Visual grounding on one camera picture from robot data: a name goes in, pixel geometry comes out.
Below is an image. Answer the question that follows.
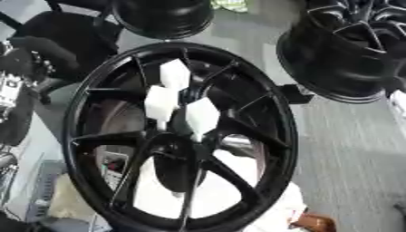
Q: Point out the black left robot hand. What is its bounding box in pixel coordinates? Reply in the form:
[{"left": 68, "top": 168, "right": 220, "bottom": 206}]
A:
[{"left": 0, "top": 35, "right": 82, "bottom": 95}]

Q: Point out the large black spoked wheel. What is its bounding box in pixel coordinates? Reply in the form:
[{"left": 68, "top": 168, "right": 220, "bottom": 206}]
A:
[{"left": 60, "top": 41, "right": 302, "bottom": 232}]

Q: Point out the black wheel rim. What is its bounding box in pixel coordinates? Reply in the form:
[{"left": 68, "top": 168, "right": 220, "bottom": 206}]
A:
[{"left": 109, "top": 0, "right": 216, "bottom": 41}]

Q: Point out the black wheel stand block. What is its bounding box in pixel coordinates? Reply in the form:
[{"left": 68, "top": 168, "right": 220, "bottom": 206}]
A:
[{"left": 277, "top": 83, "right": 317, "bottom": 105}]

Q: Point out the black spoked wheel with deep rim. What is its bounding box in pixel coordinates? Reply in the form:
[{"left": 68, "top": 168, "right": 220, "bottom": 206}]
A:
[{"left": 274, "top": 0, "right": 406, "bottom": 105}]

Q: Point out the black chair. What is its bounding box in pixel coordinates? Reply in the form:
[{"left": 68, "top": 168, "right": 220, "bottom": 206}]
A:
[{"left": 0, "top": 0, "right": 127, "bottom": 83}]

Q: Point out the grey plastic crate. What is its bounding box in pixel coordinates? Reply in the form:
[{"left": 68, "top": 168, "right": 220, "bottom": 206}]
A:
[{"left": 24, "top": 159, "right": 72, "bottom": 223}]

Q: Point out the green and white object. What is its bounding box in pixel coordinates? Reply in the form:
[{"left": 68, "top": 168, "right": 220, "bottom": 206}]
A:
[{"left": 209, "top": 0, "right": 251, "bottom": 14}]

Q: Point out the white cloth bag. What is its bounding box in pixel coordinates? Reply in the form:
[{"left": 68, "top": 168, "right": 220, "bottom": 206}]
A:
[{"left": 131, "top": 148, "right": 310, "bottom": 232}]

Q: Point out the brown leather object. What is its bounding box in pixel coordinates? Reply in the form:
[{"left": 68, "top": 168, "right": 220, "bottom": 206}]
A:
[{"left": 288, "top": 212, "right": 338, "bottom": 232}]

